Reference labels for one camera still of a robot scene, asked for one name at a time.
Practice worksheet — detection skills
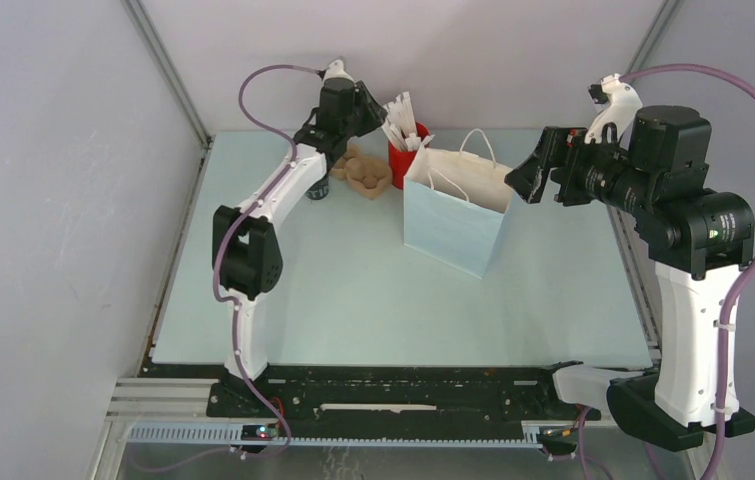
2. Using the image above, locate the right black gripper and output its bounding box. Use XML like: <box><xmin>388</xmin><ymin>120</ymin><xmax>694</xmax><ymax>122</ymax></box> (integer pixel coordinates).
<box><xmin>505</xmin><ymin>125</ymin><xmax>657</xmax><ymax>216</ymax></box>

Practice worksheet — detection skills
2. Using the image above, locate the black paper coffee cup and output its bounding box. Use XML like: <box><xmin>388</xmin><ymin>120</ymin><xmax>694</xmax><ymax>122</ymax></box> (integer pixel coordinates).
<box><xmin>306</xmin><ymin>175</ymin><xmax>330</xmax><ymax>201</ymax></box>

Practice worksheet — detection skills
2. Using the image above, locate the light blue paper bag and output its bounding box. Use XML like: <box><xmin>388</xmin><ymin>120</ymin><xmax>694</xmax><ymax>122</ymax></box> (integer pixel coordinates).
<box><xmin>403</xmin><ymin>128</ymin><xmax>512</xmax><ymax>279</ymax></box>

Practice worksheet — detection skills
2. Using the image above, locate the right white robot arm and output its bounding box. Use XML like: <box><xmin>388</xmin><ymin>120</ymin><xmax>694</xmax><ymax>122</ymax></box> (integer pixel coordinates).
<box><xmin>505</xmin><ymin>74</ymin><xmax>755</xmax><ymax>451</ymax></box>

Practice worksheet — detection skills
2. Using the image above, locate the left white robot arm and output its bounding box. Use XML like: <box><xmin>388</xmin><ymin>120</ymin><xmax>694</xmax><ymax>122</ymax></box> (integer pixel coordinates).
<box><xmin>212</xmin><ymin>58</ymin><xmax>387</xmax><ymax>417</ymax></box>

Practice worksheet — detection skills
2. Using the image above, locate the brown cardboard cup carrier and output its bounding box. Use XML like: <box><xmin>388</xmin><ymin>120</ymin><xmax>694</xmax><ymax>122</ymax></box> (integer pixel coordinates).
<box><xmin>329</xmin><ymin>144</ymin><xmax>392</xmax><ymax>200</ymax></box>

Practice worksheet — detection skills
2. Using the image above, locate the red ribbed cup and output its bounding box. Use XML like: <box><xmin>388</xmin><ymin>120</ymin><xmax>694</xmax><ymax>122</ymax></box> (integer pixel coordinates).
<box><xmin>388</xmin><ymin>135</ymin><xmax>416</xmax><ymax>190</ymax></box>

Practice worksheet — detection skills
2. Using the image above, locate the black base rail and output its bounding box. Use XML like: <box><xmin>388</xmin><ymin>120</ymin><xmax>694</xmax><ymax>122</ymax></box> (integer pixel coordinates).
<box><xmin>140</xmin><ymin>363</ymin><xmax>581</xmax><ymax>446</ymax></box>

